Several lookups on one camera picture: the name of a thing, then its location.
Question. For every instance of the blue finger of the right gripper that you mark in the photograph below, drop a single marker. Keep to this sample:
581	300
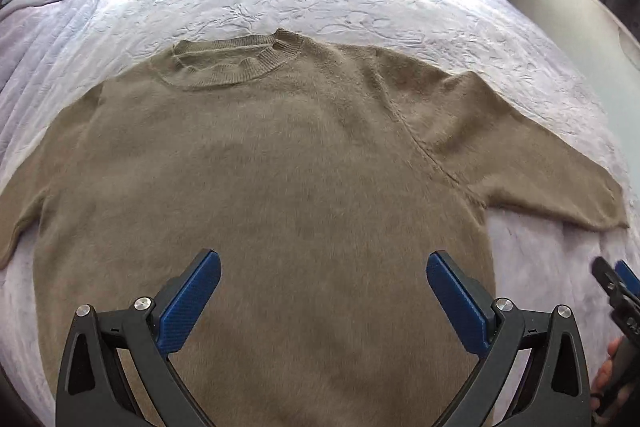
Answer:
609	280
631	281

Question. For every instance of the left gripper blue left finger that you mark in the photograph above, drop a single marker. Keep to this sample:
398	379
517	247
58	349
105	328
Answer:
93	388

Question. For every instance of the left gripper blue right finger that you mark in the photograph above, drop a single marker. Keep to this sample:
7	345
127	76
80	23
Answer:
554	387

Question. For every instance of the olive brown knit sweater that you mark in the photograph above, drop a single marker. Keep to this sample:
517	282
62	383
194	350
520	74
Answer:
323	175

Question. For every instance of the person's right hand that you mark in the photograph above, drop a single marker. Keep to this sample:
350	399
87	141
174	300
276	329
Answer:
604	374

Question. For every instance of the lavender quilted bedspread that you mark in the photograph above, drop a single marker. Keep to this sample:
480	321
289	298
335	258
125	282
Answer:
53	54

